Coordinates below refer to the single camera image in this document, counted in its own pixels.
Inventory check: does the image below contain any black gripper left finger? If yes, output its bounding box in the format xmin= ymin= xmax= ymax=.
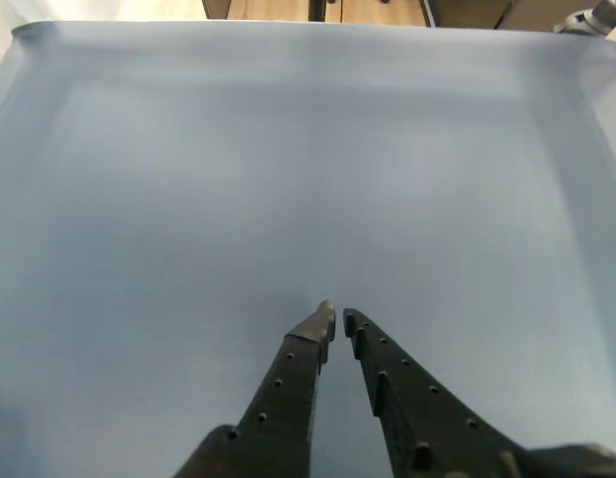
xmin=172 ymin=300 xmax=337 ymax=478

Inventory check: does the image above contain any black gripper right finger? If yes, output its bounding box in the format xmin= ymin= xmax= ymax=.
xmin=341 ymin=308 xmax=526 ymax=478

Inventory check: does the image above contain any dark cabinet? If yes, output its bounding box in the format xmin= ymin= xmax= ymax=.
xmin=425 ymin=0 xmax=518 ymax=30

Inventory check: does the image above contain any grey metal clamp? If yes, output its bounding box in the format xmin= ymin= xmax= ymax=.
xmin=552 ymin=0 xmax=616 ymax=38

